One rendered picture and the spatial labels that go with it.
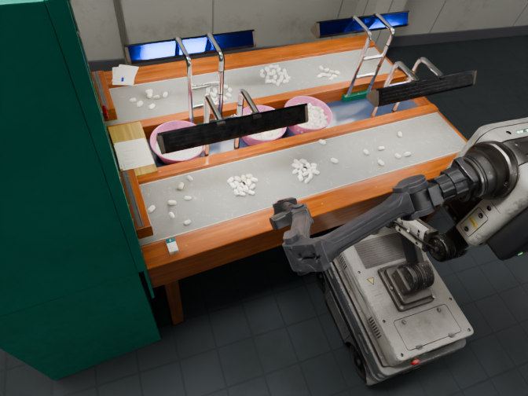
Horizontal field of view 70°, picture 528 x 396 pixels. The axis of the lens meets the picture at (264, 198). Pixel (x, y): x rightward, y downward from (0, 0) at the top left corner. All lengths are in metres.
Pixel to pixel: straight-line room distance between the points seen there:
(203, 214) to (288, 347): 0.95
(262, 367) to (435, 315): 0.91
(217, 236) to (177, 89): 0.97
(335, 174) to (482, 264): 1.43
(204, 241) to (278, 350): 0.90
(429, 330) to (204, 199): 1.18
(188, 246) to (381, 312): 0.94
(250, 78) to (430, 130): 1.08
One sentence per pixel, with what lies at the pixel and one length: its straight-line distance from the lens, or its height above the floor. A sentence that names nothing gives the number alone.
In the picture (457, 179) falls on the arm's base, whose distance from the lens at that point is 1.13.
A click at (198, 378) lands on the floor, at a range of 2.14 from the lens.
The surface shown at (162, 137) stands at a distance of 1.41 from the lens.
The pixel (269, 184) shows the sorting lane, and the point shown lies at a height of 0.74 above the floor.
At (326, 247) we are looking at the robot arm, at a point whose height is 1.32.
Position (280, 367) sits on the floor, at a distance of 2.18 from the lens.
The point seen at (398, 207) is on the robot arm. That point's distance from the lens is 1.07.
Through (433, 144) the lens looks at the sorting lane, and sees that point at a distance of 2.27.
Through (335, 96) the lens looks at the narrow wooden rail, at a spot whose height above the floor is 0.71.
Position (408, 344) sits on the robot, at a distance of 1.89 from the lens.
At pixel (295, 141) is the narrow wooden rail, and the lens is 1.93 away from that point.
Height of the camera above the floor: 2.10
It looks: 53 degrees down
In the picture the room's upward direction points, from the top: 12 degrees clockwise
